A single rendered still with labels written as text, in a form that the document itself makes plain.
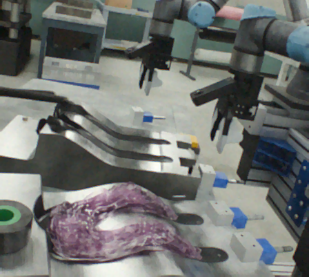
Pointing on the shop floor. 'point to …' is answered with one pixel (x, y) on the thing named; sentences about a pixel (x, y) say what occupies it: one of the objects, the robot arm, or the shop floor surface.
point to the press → (15, 20)
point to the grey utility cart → (125, 14)
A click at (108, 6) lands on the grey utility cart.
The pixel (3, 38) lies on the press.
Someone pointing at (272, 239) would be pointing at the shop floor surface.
